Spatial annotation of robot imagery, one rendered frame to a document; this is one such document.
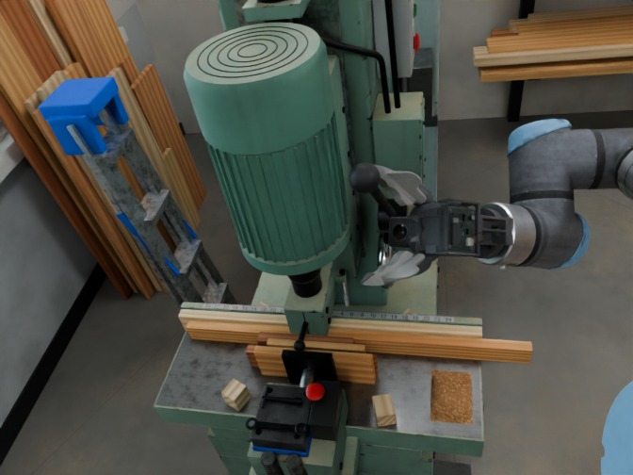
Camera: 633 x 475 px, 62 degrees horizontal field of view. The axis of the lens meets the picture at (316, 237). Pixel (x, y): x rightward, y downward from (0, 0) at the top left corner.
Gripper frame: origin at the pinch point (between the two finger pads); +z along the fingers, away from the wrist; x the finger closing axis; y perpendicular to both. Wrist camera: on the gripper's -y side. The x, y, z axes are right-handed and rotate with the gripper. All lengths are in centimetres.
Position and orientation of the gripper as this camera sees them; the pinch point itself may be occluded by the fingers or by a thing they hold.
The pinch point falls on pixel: (358, 224)
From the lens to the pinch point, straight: 67.7
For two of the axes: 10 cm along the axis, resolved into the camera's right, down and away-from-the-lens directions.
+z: -8.9, -0.6, -4.5
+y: 4.5, -0.4, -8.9
